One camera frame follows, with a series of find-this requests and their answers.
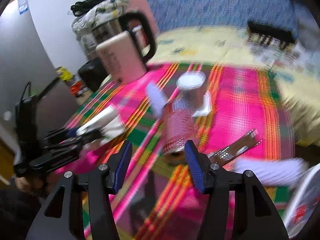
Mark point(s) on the yellow small item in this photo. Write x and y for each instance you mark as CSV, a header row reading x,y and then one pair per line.
x,y
65,75

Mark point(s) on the yellow pineapple bedsheet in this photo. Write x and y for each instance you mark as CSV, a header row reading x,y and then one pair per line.
x,y
200,42

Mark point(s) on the black clothes bundle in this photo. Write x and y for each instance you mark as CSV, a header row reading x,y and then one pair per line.
x,y
87,3

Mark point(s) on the white round bin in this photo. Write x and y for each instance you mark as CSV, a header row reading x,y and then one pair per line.
x,y
291,205

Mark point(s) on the white fruit print quilt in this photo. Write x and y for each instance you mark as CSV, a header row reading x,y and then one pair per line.
x,y
287,58

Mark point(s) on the clear plastic bin liner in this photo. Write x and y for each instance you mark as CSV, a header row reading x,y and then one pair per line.
x,y
307,212

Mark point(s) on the brown polka dot pillow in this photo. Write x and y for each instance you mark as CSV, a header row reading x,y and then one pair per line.
x,y
265,43

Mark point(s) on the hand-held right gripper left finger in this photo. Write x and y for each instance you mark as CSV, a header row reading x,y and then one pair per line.
x,y
123,165

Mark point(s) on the white tissue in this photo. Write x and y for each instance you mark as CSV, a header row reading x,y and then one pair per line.
x,y
105,122

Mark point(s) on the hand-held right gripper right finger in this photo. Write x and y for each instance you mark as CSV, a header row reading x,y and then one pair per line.
x,y
195,165

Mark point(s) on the white paper scrap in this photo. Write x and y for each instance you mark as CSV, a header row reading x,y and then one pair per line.
x,y
156,100

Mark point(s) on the pink plaid tablecloth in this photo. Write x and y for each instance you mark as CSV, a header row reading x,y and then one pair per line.
x,y
237,92

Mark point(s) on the clear cup with white lid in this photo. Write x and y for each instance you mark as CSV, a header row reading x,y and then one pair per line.
x,y
190,81

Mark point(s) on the small red container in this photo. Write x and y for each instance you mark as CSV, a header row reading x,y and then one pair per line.
x,y
77,90

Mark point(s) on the pink drink can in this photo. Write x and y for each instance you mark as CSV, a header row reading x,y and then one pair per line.
x,y
178,127

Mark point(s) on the pink bottle warmer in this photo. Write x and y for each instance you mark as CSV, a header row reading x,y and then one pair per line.
x,y
117,57

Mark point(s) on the grey refrigerator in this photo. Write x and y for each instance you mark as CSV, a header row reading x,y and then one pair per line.
x,y
25,55

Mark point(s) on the black folded cloth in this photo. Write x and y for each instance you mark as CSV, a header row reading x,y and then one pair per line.
x,y
270,31

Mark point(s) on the pineapple print bedding pile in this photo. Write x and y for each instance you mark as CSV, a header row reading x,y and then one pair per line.
x,y
100,13

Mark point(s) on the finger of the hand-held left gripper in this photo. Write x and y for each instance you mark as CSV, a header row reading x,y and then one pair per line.
x,y
85,136
60,133

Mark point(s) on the brown foil wrapper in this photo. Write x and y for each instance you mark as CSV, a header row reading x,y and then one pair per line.
x,y
230,152

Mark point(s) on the blue floral cloth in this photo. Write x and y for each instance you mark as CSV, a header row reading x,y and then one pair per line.
x,y
212,2

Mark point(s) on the white foam net sleeve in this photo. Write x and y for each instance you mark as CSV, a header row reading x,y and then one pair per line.
x,y
270,170

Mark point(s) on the blue energy label sticker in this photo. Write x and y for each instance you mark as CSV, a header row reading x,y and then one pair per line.
x,y
23,3

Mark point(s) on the clear plastic jelly cup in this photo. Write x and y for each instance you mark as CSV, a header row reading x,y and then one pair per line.
x,y
203,106

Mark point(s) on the black case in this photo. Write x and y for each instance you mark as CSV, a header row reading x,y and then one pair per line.
x,y
91,73

